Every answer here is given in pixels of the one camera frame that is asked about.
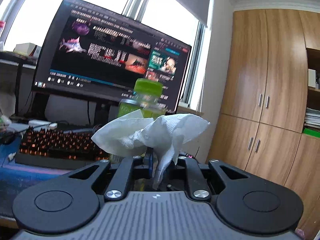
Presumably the white paper towel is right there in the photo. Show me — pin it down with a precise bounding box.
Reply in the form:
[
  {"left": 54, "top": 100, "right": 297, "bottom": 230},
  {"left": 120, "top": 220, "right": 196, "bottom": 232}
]
[{"left": 91, "top": 109, "right": 210, "bottom": 189}]

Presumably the green juice bottle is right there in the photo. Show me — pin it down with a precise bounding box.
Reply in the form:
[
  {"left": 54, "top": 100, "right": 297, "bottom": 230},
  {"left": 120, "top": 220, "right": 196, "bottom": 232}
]
[{"left": 113, "top": 78, "right": 167, "bottom": 135}]

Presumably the black backlit keyboard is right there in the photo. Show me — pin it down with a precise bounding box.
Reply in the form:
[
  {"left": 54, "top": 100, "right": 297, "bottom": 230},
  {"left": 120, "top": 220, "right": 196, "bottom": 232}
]
[{"left": 15, "top": 128, "right": 110, "bottom": 170}]

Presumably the black computer monitor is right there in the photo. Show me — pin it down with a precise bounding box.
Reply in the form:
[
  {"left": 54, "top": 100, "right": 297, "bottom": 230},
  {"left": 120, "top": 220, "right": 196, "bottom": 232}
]
[{"left": 31, "top": 0, "right": 191, "bottom": 114}]

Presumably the wooden wardrobe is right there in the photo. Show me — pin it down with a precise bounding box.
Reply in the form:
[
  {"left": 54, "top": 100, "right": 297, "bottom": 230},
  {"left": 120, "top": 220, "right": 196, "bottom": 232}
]
[{"left": 208, "top": 9, "right": 319, "bottom": 239}]

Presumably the blue desk mat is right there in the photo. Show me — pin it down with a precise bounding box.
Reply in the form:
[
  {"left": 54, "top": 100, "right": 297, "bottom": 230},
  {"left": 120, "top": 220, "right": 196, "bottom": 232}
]
[{"left": 0, "top": 137, "right": 68, "bottom": 218}]

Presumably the crumpled white tissue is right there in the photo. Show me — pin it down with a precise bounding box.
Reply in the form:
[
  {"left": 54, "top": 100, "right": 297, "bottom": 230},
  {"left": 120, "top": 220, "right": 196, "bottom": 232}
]
[{"left": 0, "top": 91, "right": 16, "bottom": 116}]

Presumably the black desk shelf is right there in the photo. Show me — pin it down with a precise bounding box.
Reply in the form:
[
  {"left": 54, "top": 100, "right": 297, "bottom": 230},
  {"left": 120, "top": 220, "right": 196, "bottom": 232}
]
[{"left": 1, "top": 51, "right": 37, "bottom": 115}]

